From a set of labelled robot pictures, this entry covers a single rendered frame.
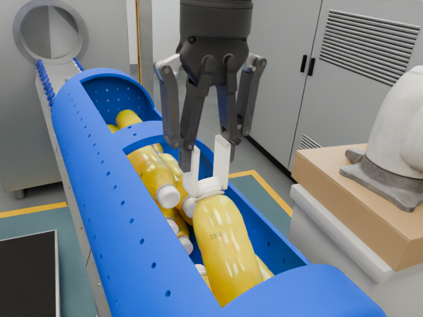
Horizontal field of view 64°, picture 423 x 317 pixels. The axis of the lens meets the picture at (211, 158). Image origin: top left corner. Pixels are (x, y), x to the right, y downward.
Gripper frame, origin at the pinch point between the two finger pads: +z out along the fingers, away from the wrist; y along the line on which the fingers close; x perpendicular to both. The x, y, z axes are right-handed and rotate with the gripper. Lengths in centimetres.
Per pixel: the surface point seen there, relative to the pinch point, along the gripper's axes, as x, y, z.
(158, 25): -473, -167, 56
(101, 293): -19.2, 13.1, 39.1
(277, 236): 1.9, -13.1, 15.4
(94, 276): -25.2, 13.4, 40.0
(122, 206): -5.6, 10.0, 7.4
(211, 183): 1.7, 0.0, 1.6
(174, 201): -12.0, -0.6, 14.0
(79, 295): -96, 15, 127
